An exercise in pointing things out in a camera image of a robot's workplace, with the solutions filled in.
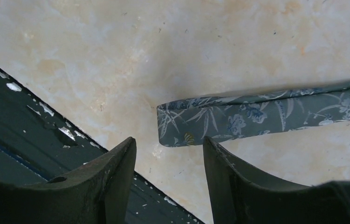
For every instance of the grey floral tie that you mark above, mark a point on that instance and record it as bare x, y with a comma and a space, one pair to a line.
187, 122

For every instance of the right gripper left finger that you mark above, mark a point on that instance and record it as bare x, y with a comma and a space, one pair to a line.
94, 193

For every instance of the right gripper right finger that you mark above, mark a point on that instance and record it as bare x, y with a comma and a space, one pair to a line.
241, 193

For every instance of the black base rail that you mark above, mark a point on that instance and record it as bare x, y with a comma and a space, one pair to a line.
37, 143

